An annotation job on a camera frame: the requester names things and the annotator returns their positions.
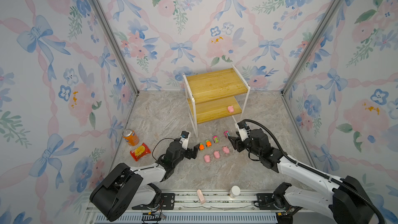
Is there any pink eraser block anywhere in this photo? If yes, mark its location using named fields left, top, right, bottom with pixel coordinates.
left=197, top=189, right=206, bottom=204

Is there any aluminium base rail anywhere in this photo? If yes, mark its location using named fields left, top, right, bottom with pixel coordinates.
left=80, top=188, right=315, bottom=224

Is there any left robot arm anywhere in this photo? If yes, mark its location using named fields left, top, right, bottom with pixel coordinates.
left=89, top=137, right=200, bottom=222

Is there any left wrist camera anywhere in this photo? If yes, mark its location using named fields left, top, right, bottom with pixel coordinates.
left=180, top=131, right=190, bottom=150

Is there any red snack packet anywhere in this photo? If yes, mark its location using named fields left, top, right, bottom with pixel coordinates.
left=130, top=143, right=151, bottom=162

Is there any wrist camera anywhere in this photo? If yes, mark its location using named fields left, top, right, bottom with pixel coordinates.
left=236, top=121, right=250, bottom=142
left=180, top=131, right=190, bottom=150

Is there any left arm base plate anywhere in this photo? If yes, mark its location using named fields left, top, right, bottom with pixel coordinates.
left=131, top=193, right=176, bottom=211

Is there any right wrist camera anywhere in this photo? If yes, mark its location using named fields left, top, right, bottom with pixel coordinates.
left=236, top=121, right=250, bottom=142

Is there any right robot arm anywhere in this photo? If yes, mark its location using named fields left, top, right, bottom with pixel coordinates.
left=225, top=129, right=386, bottom=224

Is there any white bottle cap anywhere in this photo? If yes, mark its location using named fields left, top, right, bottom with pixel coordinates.
left=229, top=185, right=241, bottom=199

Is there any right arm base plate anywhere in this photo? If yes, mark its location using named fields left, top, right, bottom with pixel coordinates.
left=254, top=193, right=286, bottom=210

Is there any wooden two-tier white-frame shelf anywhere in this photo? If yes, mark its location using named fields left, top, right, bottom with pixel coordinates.
left=182, top=65, right=251, bottom=137

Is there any orange soda can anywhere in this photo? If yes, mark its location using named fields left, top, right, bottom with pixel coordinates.
left=122, top=129, right=140, bottom=146

